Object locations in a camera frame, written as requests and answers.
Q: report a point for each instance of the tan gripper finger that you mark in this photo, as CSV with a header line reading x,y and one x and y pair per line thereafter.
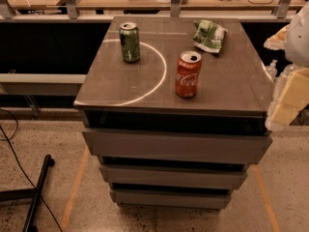
x,y
290,97
277,41

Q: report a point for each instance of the green soda can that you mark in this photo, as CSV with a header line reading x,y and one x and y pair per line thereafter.
x,y
130,45

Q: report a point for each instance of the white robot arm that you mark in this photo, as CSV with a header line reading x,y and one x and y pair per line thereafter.
x,y
297,40

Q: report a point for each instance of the red Coca-Cola can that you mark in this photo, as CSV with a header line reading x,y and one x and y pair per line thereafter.
x,y
187,74

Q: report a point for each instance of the clear sanitizer bottle left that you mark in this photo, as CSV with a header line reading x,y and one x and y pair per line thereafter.
x,y
271,69

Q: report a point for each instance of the grey drawer cabinet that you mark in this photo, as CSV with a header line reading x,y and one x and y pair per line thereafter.
x,y
158,149

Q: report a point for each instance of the black stand leg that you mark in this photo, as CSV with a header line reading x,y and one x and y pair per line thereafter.
x,y
34,194

